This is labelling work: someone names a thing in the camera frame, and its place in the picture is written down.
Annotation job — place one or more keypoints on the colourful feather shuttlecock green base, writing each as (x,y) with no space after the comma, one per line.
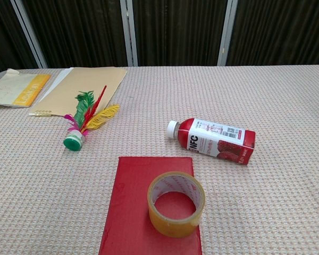
(74,142)

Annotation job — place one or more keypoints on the red NFC juice bottle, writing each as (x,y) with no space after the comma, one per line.
(215,143)

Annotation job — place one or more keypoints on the red hardcover notebook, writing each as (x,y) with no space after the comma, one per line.
(127,199)

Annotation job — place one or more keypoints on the brown manila envelope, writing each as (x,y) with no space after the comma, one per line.
(90,82)

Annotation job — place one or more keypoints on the yellow packing tape roll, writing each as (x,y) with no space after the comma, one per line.
(170,225)

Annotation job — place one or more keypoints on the white paper sheet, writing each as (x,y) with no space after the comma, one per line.
(57,81)

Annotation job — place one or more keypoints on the small golden hair clip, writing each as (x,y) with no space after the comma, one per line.
(42,113)

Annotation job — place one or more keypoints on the beige woven tablecloth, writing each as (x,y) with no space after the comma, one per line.
(255,199)

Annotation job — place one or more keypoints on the beige booklet with yellow stripe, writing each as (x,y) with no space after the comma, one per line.
(5,90)

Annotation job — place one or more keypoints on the grey partition frame post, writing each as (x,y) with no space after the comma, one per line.
(227,32)
(129,32)
(29,32)

